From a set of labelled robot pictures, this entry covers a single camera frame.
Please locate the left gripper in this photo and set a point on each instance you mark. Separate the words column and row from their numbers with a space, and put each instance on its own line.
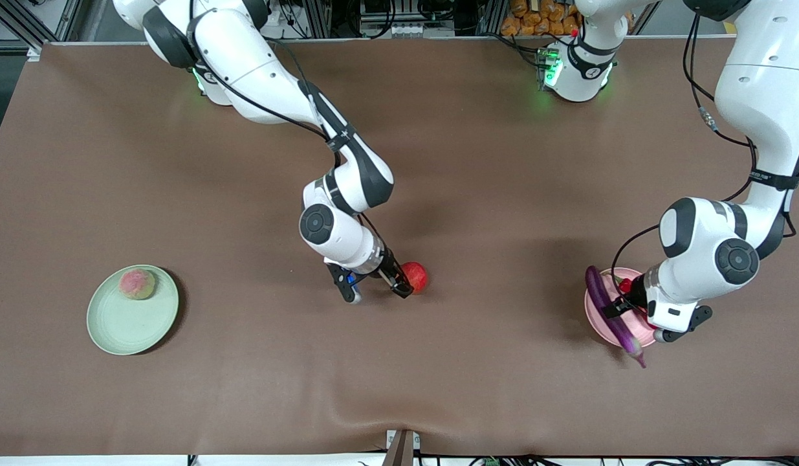
column 634, row 293

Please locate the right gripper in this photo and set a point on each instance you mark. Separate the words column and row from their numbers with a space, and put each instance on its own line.
column 389, row 264

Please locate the red chili pepper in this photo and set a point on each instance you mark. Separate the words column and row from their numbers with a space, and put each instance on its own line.
column 625, row 285

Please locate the red pomegranate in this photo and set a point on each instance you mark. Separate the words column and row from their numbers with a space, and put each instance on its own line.
column 417, row 275

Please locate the long purple eggplant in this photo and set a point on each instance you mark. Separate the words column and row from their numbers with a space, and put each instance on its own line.
column 600, row 291

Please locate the pink green peach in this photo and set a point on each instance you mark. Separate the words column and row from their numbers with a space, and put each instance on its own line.
column 137, row 283

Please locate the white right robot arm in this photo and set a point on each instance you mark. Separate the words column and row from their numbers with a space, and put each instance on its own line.
column 244, row 65

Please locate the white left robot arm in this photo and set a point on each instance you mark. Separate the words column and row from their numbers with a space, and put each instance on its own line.
column 755, row 97

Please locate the pink round plate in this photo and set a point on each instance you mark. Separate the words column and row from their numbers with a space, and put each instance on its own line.
column 593, row 320

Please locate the metal table edge clamp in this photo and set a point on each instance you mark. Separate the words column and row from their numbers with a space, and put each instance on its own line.
column 401, row 448

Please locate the brown table cloth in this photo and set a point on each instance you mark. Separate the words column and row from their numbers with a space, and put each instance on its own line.
column 244, row 362

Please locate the grey electronics box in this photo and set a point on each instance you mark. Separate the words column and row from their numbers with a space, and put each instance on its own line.
column 399, row 19

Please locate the pale green round plate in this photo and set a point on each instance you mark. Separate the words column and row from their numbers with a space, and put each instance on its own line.
column 127, row 323

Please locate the orange packaged goods pile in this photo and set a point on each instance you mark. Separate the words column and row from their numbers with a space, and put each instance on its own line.
column 535, row 19

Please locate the aluminium frame post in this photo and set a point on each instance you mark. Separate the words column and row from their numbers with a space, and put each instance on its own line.
column 17, row 26

